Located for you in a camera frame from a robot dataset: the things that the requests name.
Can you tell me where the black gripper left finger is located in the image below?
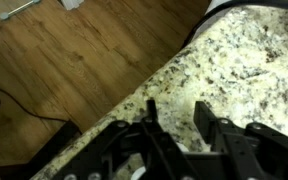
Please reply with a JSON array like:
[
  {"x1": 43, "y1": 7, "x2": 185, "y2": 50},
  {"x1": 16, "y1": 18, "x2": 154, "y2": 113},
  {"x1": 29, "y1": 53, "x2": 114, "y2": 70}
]
[{"x1": 52, "y1": 99, "x2": 198, "y2": 180}]

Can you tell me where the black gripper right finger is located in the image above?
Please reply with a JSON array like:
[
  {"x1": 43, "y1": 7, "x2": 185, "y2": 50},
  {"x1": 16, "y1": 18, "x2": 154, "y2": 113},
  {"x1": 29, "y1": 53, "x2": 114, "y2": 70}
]
[{"x1": 193, "y1": 100, "x2": 288, "y2": 180}]

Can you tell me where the silver door stop rod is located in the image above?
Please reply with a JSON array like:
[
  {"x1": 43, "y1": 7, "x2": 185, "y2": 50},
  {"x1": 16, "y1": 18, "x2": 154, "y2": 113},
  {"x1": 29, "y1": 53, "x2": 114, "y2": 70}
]
[{"x1": 0, "y1": 0, "x2": 42, "y2": 21}]

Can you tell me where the black floor cable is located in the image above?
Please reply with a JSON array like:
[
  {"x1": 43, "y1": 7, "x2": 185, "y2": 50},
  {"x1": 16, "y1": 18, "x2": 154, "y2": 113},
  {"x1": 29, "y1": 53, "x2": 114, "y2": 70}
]
[{"x1": 0, "y1": 84, "x2": 70, "y2": 124}]

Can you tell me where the black power cable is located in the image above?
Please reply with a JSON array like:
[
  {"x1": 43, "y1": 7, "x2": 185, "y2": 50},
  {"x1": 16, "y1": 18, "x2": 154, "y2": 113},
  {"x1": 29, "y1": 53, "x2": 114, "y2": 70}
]
[{"x1": 182, "y1": 0, "x2": 288, "y2": 48}]

